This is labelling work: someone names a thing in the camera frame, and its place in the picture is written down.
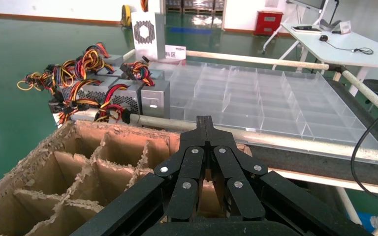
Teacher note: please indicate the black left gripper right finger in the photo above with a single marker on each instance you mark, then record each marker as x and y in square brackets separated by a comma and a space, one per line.
[244, 195]

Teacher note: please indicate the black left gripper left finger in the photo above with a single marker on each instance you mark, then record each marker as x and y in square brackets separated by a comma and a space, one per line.
[182, 195]

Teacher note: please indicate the clear acrylic divider tray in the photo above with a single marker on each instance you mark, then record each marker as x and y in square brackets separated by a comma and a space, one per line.
[241, 101]

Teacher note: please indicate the worn cardboard divider box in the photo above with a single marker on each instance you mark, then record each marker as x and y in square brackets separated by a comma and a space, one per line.
[78, 169]

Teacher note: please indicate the blue plastic sheet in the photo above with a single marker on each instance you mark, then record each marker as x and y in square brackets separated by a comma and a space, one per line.
[366, 221]

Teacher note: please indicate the white sign with black characters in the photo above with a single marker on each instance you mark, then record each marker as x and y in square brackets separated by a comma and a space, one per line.
[176, 53]

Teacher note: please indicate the white office table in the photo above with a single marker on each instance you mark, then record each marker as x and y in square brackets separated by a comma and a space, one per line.
[339, 53]

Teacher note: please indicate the red metal cabinet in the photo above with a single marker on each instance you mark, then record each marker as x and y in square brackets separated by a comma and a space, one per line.
[269, 22]

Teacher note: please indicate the black computer mouse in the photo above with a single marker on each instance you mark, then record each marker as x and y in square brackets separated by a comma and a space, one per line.
[323, 38]

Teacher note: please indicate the dark flat tablet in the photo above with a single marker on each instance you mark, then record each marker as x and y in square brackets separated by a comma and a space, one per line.
[306, 29]

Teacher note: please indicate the stacked goods shelf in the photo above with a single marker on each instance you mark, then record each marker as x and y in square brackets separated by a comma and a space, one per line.
[192, 5]

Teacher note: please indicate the white red desk card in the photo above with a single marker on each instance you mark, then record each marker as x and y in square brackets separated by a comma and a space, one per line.
[345, 27]

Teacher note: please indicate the wheeled display stand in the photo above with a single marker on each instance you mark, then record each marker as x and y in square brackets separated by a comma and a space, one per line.
[306, 2]

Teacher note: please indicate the cart with white pipe frame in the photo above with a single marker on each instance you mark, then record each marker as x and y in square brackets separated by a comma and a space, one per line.
[163, 123]

